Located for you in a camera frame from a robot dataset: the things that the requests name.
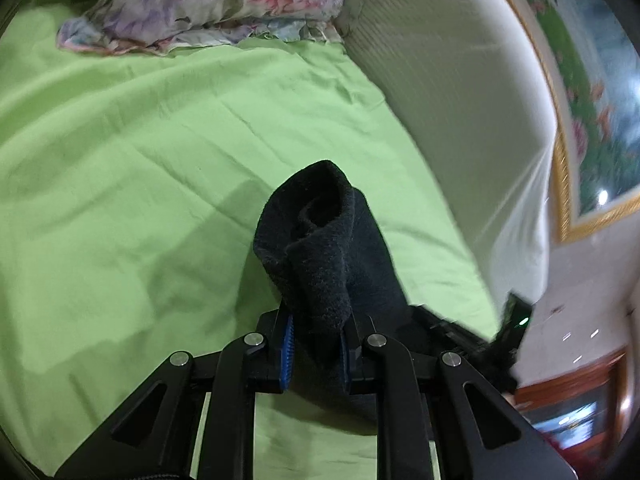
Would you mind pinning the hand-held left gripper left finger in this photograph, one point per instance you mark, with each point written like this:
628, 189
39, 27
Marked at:
285, 352

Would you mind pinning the beige padded headboard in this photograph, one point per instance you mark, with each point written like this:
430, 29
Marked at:
450, 110

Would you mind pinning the green bed sheet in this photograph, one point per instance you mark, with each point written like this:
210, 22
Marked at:
125, 185

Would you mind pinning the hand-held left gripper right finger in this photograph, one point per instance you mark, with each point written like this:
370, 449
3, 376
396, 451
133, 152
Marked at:
345, 362

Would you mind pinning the black pants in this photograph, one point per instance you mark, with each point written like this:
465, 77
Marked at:
325, 260

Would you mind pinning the wooden cabinet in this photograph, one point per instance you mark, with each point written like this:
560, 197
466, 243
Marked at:
575, 400

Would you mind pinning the gold framed flower painting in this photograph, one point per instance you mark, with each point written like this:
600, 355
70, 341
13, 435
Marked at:
585, 95

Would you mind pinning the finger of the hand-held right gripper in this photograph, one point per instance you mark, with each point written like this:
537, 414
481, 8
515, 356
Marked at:
450, 330

